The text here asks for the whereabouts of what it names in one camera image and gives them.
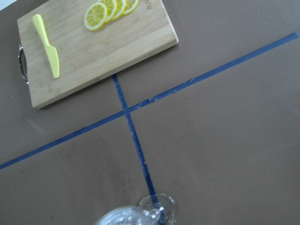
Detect bamboo cutting board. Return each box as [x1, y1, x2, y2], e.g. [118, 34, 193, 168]
[17, 0, 179, 109]

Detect clear wine glass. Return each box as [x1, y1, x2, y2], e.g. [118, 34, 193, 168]
[95, 193, 177, 225]

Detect yellow plastic knife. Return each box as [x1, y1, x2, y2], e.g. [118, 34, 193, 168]
[32, 14, 60, 79]

